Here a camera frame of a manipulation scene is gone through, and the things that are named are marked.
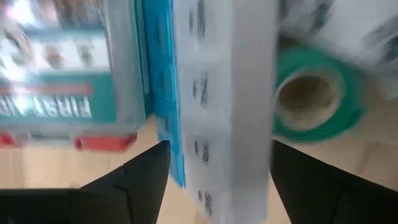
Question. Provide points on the green tape roll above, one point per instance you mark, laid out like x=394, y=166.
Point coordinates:
x=351, y=102

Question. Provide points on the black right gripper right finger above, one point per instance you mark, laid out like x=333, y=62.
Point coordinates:
x=326, y=199

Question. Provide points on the white blue-edged bandage pack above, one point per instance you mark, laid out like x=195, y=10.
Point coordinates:
x=217, y=109

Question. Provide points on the white printed flat pouch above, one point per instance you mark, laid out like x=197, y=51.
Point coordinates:
x=348, y=25

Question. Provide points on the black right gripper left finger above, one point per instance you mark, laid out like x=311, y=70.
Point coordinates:
x=124, y=199

